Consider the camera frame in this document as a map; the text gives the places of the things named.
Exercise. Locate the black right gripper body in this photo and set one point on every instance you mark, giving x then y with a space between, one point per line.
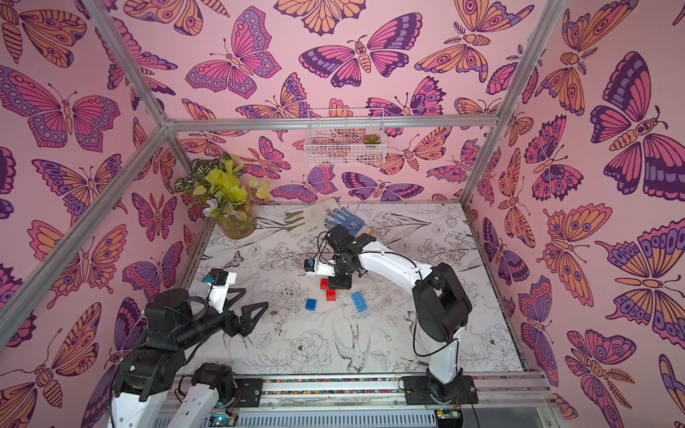
342 270

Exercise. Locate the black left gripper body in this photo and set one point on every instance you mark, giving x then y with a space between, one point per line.
229 323

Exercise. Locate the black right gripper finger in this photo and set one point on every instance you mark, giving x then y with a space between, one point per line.
335 283
346 281

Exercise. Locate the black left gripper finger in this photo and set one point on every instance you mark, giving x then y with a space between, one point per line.
233 296
250 316

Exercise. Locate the small blue lego brick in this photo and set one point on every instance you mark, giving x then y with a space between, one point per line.
311 304

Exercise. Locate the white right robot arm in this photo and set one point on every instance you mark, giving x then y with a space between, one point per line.
442 307

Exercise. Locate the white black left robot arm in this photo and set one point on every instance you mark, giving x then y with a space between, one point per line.
178 325

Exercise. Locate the long blue lego brick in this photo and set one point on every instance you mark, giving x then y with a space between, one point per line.
359 302

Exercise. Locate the blue dotted work glove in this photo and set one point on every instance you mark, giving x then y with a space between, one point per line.
341 216

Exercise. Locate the white green work glove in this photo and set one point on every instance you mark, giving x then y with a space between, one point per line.
310 217

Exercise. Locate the small green item in basket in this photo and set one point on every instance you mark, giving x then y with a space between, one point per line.
372 140

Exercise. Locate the potted plant in glass vase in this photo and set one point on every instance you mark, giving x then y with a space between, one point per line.
218 189

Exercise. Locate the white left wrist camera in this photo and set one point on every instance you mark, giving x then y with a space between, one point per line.
219 282

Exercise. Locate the white wire basket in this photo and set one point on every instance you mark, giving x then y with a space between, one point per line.
335 136

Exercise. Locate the aluminium frame profile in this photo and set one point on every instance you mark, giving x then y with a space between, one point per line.
38 283

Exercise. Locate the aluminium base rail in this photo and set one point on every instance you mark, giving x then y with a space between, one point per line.
513 399

